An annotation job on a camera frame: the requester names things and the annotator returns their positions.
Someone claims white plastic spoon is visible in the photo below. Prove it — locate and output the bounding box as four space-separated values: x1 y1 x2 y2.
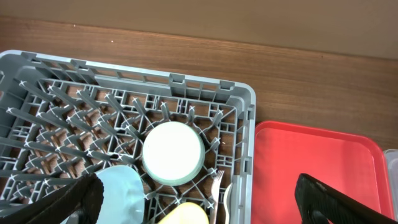
223 183 233 224

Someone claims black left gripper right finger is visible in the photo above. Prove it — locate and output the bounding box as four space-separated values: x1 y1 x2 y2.
295 173 395 224

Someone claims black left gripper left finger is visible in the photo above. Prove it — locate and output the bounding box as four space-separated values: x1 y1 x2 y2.
1 174 104 224

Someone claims clear plastic bin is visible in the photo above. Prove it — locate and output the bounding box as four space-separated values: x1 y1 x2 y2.
384 149 398 220

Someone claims light blue bowl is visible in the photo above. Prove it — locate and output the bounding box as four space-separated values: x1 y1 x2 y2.
60 164 146 224

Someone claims red plastic tray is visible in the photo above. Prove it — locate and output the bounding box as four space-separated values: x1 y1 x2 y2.
251 121 394 223

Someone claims yellow plastic cup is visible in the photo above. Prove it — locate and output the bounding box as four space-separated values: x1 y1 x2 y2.
158 202 209 224

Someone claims grey dishwasher rack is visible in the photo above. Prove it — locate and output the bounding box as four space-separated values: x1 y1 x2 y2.
1 50 256 223

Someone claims green bowl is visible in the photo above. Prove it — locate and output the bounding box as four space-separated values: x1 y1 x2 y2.
142 121 205 186

